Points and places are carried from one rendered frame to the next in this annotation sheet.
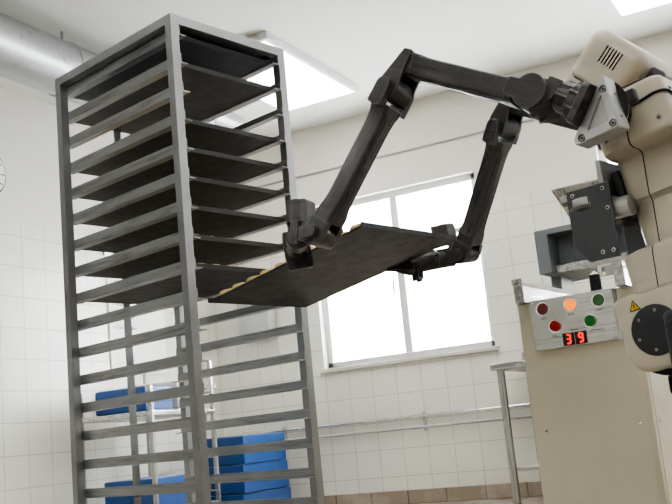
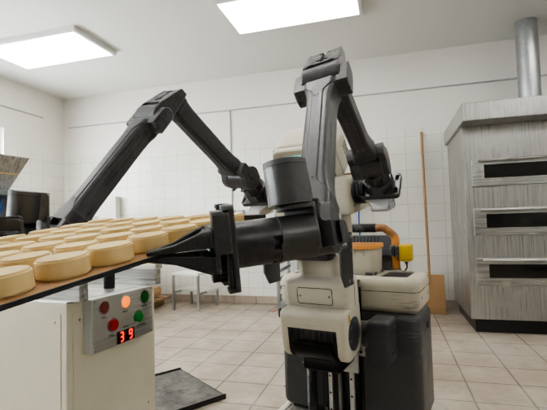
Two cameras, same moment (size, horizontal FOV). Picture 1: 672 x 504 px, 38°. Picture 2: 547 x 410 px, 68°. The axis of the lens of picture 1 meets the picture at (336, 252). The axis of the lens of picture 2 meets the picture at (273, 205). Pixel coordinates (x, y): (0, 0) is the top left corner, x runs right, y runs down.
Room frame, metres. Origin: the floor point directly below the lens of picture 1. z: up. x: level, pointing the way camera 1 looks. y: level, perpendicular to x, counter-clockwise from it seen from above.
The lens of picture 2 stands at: (2.44, 0.59, 1.02)
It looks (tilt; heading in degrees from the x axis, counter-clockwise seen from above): 3 degrees up; 258
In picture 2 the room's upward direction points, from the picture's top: 2 degrees counter-clockwise
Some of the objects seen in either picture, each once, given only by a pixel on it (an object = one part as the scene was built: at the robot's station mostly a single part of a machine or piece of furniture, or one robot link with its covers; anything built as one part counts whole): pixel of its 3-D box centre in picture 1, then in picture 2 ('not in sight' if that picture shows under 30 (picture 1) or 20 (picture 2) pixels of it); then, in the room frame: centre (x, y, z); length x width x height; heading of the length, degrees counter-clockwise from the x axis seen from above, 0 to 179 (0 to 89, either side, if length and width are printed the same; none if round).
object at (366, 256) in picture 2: not in sight; (351, 258); (1.81, -0.94, 0.87); 0.23 x 0.15 x 0.11; 139
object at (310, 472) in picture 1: (242, 477); not in sight; (3.24, 0.38, 0.42); 0.64 x 0.03 x 0.03; 48
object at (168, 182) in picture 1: (128, 198); not in sight; (2.95, 0.64, 1.32); 0.64 x 0.03 x 0.03; 48
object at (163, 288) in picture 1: (184, 286); not in sight; (3.09, 0.50, 1.05); 0.60 x 0.40 x 0.01; 48
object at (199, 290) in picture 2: not in sight; (194, 289); (2.38, -4.64, 0.23); 0.44 x 0.44 x 0.46; 54
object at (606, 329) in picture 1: (574, 320); (120, 316); (2.63, -0.63, 0.77); 0.24 x 0.04 x 0.14; 57
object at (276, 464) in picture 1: (244, 477); not in sight; (7.24, 0.83, 0.30); 0.60 x 0.40 x 0.20; 152
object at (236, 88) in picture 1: (169, 104); not in sight; (3.10, 0.51, 1.68); 0.60 x 0.40 x 0.02; 48
